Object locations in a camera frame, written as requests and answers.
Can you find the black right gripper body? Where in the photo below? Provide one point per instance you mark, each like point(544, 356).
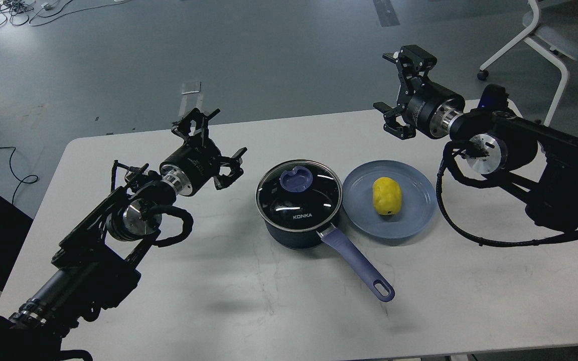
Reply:
point(432, 108)

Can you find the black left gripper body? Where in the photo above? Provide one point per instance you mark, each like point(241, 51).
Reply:
point(190, 167)

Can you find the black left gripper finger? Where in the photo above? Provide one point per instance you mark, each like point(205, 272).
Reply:
point(193, 128)
point(233, 163)

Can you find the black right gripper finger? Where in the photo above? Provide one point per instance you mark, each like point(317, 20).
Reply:
point(413, 64)
point(392, 126)

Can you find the glass pot lid purple knob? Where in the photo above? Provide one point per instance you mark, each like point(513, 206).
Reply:
point(299, 195)

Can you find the yellow potato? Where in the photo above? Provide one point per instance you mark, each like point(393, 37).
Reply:
point(387, 197)

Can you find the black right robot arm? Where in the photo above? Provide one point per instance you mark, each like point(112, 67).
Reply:
point(489, 147)

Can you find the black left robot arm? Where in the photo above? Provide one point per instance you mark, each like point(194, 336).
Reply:
point(97, 261)

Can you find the white floor tape marks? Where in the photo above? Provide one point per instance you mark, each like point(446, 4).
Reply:
point(192, 97)

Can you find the grey floor tape strip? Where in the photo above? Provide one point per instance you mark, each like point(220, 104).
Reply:
point(386, 13)

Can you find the blue round plate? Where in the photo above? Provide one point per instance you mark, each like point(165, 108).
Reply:
point(419, 200)

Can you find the white office chair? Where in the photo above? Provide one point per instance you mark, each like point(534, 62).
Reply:
point(552, 31)

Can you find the dark blue saucepan purple handle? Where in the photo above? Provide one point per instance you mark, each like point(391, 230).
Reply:
point(331, 235)

